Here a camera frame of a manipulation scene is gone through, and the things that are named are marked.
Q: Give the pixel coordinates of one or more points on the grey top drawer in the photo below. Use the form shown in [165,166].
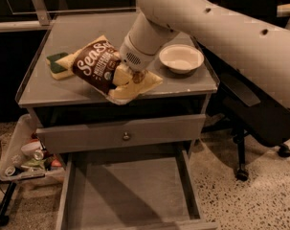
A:
[62,139]

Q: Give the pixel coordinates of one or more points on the white cup in bin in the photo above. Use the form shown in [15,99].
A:
[30,148]

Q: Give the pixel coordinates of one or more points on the clear plastic bin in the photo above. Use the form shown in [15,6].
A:
[10,167]

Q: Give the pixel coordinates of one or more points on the black office chair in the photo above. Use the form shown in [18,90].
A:
[246,109]

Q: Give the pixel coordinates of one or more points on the metal can in bin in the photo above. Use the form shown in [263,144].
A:
[38,155]

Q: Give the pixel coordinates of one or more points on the metal railing bar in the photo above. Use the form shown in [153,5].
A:
[20,26]

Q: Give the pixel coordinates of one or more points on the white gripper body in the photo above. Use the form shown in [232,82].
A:
[135,58]

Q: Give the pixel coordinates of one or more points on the round metal drawer knob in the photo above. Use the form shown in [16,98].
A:
[126,136]

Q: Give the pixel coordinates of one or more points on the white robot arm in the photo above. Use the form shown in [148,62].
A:
[258,50]

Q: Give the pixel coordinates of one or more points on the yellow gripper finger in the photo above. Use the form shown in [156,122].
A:
[139,84]
[123,75]

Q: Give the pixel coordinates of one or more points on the black stand leg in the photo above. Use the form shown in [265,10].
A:
[4,204]

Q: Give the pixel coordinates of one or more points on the grey drawer cabinet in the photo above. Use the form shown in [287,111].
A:
[57,103]

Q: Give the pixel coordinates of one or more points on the open grey middle drawer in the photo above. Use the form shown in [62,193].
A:
[137,190]

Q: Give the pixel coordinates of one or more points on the white paper bowl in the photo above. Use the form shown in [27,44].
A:
[181,59]

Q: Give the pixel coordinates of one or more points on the brown SeaSalt chip bag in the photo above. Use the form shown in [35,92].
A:
[96,63]

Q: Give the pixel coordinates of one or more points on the green yellow sponge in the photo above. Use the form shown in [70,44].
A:
[58,72]

